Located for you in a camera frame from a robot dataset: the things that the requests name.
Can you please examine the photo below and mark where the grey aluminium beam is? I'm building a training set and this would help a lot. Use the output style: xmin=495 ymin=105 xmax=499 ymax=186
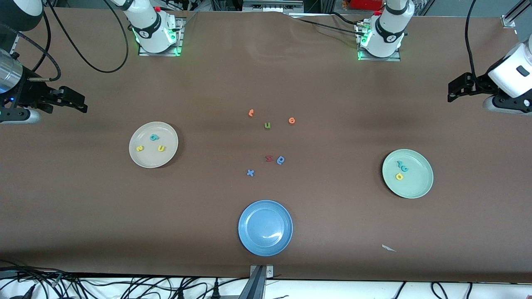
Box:
xmin=238 ymin=266 xmax=267 ymax=299

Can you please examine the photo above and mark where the short black base cable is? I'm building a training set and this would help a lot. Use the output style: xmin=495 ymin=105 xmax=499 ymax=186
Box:
xmin=330 ymin=12 xmax=363 ymax=25

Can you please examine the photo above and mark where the light green plate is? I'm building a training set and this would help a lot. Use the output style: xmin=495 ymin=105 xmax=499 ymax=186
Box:
xmin=382 ymin=149 xmax=434 ymax=199

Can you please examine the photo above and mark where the grey power strip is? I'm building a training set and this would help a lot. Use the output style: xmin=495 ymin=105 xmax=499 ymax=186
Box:
xmin=243 ymin=0 xmax=304 ymax=12

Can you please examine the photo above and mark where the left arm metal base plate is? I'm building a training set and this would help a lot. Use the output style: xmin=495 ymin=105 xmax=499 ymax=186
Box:
xmin=357 ymin=23 xmax=402 ymax=62

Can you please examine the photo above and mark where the red box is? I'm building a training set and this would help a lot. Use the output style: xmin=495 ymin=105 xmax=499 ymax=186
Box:
xmin=349 ymin=0 xmax=384 ymax=11

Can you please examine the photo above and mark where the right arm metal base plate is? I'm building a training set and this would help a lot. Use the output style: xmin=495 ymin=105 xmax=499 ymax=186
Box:
xmin=138 ymin=17 xmax=184 ymax=57

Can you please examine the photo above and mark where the beige brown plate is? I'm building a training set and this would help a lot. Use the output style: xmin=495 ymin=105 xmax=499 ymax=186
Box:
xmin=128 ymin=121 xmax=179 ymax=169

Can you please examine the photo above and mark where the blue plate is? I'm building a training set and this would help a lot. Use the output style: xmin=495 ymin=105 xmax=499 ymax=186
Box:
xmin=238 ymin=200 xmax=293 ymax=257

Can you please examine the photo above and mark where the brown table cover sheet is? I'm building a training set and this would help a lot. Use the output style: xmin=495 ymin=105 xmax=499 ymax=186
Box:
xmin=0 ymin=6 xmax=532 ymax=283

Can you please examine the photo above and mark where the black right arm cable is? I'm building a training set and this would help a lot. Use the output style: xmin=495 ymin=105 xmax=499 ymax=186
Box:
xmin=0 ymin=0 xmax=129 ymax=82

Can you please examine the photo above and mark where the metal table edge bracket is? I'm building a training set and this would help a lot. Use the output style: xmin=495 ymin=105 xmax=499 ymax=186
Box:
xmin=249 ymin=265 xmax=274 ymax=279

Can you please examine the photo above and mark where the long black base cable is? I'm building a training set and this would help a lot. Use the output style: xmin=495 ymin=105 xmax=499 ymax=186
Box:
xmin=291 ymin=17 xmax=363 ymax=37

